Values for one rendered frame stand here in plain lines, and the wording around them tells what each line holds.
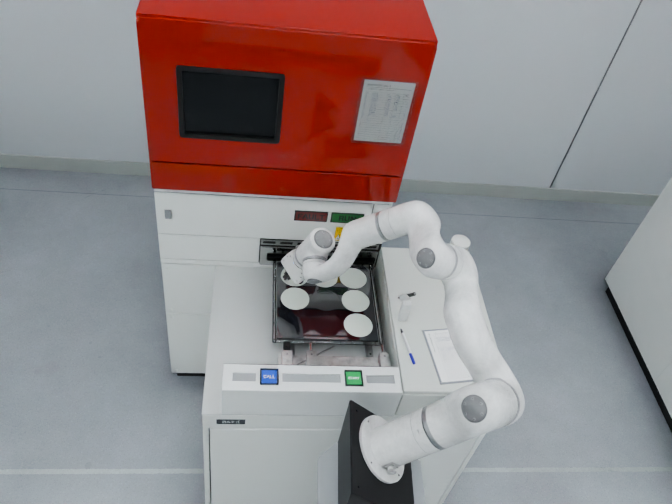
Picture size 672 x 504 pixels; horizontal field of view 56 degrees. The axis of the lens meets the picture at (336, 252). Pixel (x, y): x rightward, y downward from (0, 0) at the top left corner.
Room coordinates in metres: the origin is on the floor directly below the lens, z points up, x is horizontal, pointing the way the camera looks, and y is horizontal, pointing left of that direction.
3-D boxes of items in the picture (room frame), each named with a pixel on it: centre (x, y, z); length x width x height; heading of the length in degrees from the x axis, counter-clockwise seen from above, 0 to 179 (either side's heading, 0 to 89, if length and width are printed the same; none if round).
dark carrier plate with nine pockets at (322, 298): (1.45, 0.00, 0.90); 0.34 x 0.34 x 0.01; 11
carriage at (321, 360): (1.20, -0.07, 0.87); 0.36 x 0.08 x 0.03; 102
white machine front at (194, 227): (1.63, 0.24, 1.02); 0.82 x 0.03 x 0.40; 102
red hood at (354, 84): (1.94, 0.30, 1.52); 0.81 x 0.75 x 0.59; 102
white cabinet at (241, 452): (1.36, -0.10, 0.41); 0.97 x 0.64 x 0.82; 102
